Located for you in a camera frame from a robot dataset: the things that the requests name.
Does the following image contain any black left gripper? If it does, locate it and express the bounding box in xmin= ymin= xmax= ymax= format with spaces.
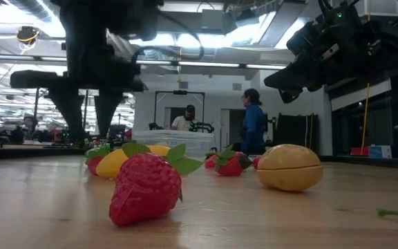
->
xmin=10 ymin=44 xmax=148 ymax=144

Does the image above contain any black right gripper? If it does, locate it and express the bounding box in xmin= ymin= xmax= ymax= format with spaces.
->
xmin=263 ymin=13 xmax=368 ymax=104

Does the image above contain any red toy strawberry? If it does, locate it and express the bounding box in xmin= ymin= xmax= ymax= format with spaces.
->
xmin=205 ymin=144 xmax=244 ymax=177
xmin=108 ymin=141 xmax=205 ymax=228
xmin=84 ymin=143 xmax=112 ymax=176

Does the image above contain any yellow toy banana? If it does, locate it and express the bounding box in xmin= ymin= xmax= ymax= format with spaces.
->
xmin=95 ymin=145 xmax=171 ymax=180

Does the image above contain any tan toy potato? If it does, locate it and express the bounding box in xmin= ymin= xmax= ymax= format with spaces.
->
xmin=256 ymin=143 xmax=324 ymax=193

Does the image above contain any clear plastic tupperware container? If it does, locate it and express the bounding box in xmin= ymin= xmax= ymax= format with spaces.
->
xmin=132 ymin=129 xmax=216 ymax=158

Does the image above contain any small distant black monitor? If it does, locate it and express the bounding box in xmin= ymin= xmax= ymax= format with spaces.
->
xmin=108 ymin=124 xmax=127 ymax=139

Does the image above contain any black standing panel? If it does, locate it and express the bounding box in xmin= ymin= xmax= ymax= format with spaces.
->
xmin=275 ymin=113 xmax=319 ymax=155

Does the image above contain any person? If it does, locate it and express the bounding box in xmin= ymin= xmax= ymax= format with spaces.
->
xmin=240 ymin=88 xmax=267 ymax=156
xmin=22 ymin=116 xmax=39 ymax=134
xmin=170 ymin=104 xmax=200 ymax=131

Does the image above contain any white ceiling light strip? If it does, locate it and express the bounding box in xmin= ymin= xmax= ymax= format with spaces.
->
xmin=0 ymin=53 xmax=288 ymax=71

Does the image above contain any grey ceiling unit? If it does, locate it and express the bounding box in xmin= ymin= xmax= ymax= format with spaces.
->
xmin=200 ymin=8 xmax=225 ymax=31

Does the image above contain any blue white box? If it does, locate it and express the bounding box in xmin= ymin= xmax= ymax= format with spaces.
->
xmin=368 ymin=145 xmax=392 ymax=159

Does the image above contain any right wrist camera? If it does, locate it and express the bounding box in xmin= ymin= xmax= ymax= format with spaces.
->
xmin=318 ymin=41 xmax=341 ymax=62

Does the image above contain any black aluminium table frame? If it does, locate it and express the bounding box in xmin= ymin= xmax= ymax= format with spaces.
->
xmin=0 ymin=144 xmax=398 ymax=171

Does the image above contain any yellow hanging cable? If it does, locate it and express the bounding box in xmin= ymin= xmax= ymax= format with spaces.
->
xmin=360 ymin=82 xmax=371 ymax=156

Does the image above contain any black distant rig frame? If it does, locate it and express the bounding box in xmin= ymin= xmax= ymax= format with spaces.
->
xmin=153 ymin=90 xmax=206 ymax=134

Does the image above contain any ceiling cable reel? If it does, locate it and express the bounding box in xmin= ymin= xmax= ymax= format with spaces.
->
xmin=15 ymin=26 xmax=41 ymax=46

